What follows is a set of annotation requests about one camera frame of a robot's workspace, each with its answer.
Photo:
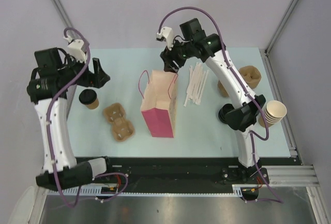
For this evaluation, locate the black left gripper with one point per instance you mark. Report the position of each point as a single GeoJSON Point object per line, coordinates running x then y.
{"type": "Point", "coordinates": [99, 77]}

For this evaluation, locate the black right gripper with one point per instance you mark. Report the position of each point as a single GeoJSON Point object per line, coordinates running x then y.
{"type": "Point", "coordinates": [168, 56]}

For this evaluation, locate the pink paper gift bag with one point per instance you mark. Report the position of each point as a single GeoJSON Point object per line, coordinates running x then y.
{"type": "Point", "coordinates": [158, 105]}

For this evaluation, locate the single brown pulp cup carrier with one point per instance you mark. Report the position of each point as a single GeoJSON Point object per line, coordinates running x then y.
{"type": "Point", "coordinates": [121, 128]}

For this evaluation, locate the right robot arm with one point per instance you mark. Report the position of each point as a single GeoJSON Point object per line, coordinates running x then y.
{"type": "Point", "coordinates": [246, 104]}

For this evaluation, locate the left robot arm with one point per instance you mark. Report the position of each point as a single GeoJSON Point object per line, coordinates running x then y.
{"type": "Point", "coordinates": [56, 71]}

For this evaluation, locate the white wrapped straws bundle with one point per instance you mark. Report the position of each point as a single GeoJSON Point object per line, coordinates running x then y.
{"type": "Point", "coordinates": [197, 82]}

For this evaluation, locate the black cup lid stack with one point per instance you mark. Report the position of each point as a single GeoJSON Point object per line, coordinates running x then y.
{"type": "Point", "coordinates": [223, 111]}

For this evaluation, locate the brown pulp cup carrier stack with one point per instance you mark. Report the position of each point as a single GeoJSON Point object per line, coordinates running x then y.
{"type": "Point", "coordinates": [250, 74]}

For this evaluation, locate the brown paper cup stack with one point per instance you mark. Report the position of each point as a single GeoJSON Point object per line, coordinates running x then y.
{"type": "Point", "coordinates": [274, 111]}

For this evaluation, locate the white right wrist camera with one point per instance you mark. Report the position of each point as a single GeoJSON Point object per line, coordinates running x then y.
{"type": "Point", "coordinates": [166, 34]}

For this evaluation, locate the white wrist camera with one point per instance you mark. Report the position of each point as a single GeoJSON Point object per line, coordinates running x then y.
{"type": "Point", "coordinates": [77, 49]}
{"type": "Point", "coordinates": [166, 34]}

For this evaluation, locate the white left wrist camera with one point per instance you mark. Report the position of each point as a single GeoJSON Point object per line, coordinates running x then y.
{"type": "Point", "coordinates": [77, 49]}

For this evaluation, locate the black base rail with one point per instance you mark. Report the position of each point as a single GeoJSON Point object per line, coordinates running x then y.
{"type": "Point", "coordinates": [180, 175]}

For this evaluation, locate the left aluminium frame post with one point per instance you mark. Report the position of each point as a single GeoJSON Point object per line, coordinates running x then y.
{"type": "Point", "coordinates": [69, 28]}

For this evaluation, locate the aluminium frame post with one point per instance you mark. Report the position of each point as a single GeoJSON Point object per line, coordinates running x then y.
{"type": "Point", "coordinates": [281, 26]}
{"type": "Point", "coordinates": [69, 28]}

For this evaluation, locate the right aluminium frame post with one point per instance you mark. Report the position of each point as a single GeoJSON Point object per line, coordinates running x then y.
{"type": "Point", "coordinates": [281, 26]}

